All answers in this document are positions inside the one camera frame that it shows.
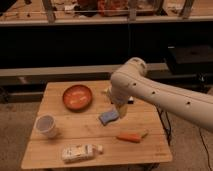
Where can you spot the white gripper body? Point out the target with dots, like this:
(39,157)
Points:
(120,108)

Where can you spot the white ceramic cup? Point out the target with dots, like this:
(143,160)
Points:
(46,126)

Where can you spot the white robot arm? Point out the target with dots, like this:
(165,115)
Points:
(129,81)

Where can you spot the small black eraser box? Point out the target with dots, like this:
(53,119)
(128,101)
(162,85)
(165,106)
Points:
(130,100)

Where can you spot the blue wavy sponge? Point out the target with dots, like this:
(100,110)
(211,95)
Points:
(108,116)

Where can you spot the orange bowl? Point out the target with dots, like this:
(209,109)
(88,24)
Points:
(77,97)

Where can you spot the orange toy carrot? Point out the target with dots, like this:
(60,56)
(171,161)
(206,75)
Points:
(131,137)

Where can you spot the wooden folding table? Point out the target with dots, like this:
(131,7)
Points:
(85,128)

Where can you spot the white milk carton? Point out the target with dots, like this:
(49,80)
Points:
(80,152)

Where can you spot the long workbench shelf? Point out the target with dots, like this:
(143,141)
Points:
(95,12)

